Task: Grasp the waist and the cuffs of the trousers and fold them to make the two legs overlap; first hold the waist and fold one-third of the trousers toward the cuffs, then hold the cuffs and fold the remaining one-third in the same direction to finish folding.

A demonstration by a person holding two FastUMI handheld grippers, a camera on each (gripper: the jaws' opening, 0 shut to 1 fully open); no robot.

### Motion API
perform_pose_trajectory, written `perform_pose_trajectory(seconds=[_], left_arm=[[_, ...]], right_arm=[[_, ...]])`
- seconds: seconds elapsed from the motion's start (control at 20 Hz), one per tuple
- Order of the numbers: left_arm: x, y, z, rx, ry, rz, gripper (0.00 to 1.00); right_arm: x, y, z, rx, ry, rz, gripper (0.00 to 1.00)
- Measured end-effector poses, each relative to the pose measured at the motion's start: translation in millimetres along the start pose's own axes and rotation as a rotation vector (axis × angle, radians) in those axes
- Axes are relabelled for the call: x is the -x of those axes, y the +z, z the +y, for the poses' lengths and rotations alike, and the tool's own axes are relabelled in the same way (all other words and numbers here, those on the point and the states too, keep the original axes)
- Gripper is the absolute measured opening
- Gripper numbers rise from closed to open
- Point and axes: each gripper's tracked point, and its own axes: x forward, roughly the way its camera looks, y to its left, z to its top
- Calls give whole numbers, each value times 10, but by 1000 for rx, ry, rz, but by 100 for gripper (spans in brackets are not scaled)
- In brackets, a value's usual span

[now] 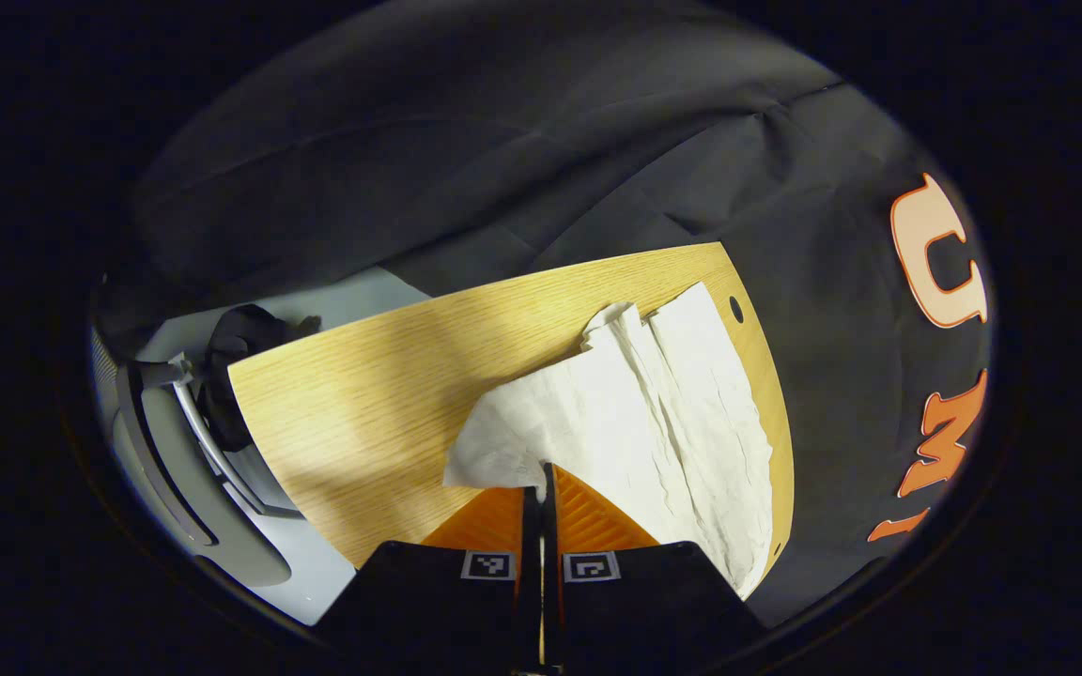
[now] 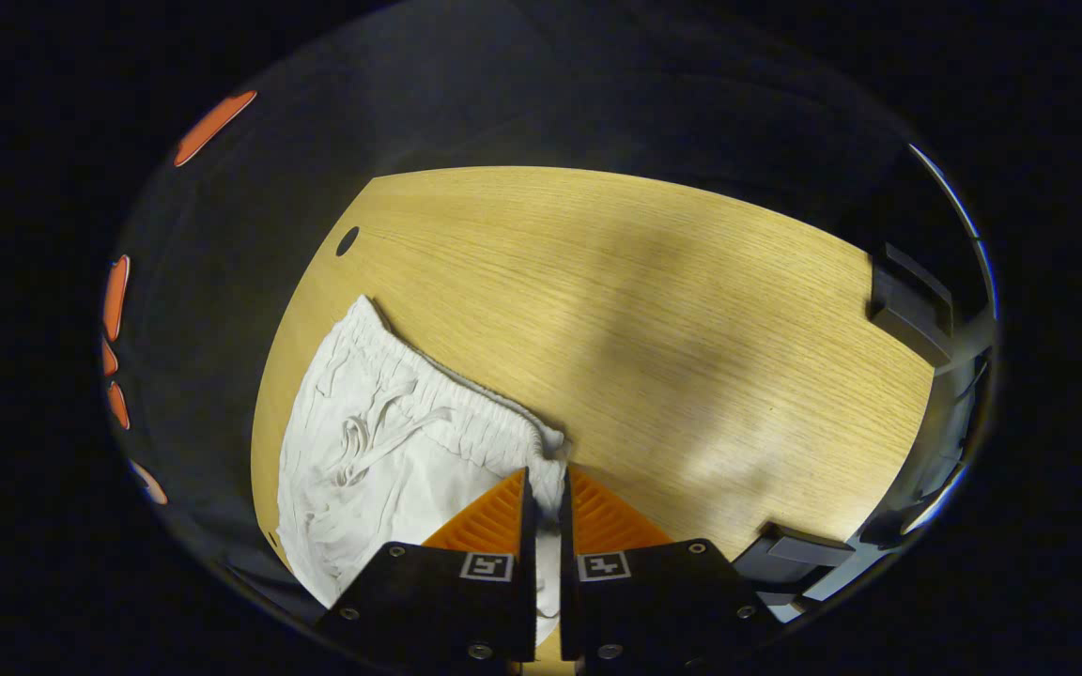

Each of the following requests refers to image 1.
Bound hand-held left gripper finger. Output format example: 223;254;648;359
314;484;543;675
542;460;769;673

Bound grey chair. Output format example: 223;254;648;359
90;324;317;590

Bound white jeans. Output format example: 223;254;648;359
442;282;777;602

